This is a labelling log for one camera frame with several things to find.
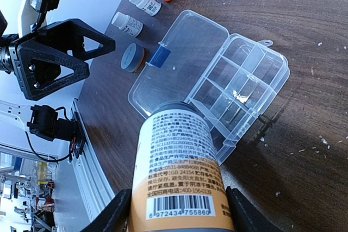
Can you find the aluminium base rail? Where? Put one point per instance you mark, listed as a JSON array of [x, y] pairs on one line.
[[82, 190]]

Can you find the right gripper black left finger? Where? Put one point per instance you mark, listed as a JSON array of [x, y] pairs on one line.
[[114, 216]]

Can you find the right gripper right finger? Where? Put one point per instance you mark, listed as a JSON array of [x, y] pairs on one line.
[[246, 217]]

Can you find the grey bottle cap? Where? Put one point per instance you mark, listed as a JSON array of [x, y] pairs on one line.
[[132, 57]]

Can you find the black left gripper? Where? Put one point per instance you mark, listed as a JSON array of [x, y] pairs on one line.
[[54, 56]]

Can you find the small white pill bottle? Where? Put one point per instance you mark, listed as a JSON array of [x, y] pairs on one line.
[[151, 7]]

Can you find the grey-capped orange label bottle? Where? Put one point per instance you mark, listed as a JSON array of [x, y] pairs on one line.
[[177, 182]]

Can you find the clear plastic pill organizer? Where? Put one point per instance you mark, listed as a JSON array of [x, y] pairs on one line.
[[228, 78]]

